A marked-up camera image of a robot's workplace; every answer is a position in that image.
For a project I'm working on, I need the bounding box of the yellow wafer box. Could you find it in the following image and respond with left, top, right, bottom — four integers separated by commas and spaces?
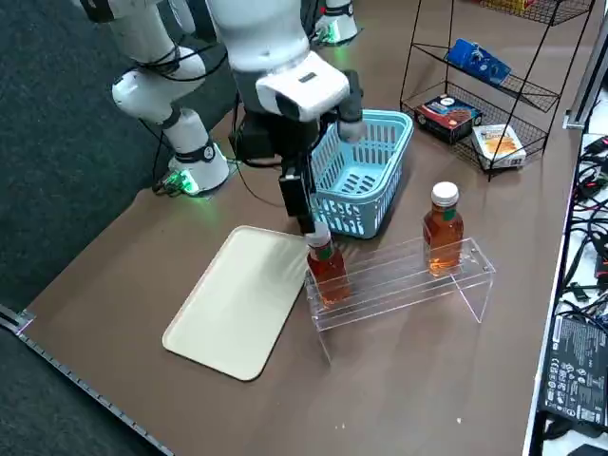
479, 0, 541, 11

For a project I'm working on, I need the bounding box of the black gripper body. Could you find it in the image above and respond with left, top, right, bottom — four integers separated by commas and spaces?
235, 111, 305, 167

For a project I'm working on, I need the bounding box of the aluminium camera post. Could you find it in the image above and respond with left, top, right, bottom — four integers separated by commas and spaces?
563, 23, 608, 130

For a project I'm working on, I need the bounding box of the blue Oreo cookie packet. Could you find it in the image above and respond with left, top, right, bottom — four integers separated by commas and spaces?
445, 37, 513, 87

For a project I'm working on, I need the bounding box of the black power strip red light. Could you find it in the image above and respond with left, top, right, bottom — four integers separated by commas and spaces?
591, 246, 608, 284

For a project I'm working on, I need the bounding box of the black wire snack shelf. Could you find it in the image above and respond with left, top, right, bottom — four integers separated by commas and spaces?
399, 0, 598, 182

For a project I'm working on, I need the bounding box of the white cracker box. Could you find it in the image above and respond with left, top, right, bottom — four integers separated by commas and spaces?
470, 123, 528, 171

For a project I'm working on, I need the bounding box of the dark chocolate cookie box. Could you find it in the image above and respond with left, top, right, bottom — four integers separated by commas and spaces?
413, 94, 485, 146

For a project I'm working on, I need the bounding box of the amber tea bottle white cap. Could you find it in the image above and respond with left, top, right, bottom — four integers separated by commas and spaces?
422, 181, 466, 279
305, 222, 352, 306

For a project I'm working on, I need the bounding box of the light blue plastic basket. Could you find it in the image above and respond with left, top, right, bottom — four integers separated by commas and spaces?
307, 109, 414, 240

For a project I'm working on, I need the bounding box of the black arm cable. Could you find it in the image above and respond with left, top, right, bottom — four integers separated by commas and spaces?
135, 42, 291, 208

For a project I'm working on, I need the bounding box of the clear acrylic beverage shelf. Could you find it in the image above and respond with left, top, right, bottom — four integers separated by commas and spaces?
303, 236, 497, 367

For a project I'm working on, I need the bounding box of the black labelled power adapter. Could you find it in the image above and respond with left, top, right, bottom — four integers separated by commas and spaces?
536, 311, 608, 427

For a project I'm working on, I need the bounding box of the aluminium table edge rail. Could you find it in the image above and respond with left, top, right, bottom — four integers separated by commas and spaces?
0, 303, 175, 456

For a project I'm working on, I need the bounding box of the cream plastic tray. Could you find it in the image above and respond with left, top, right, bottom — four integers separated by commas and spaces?
161, 224, 310, 382

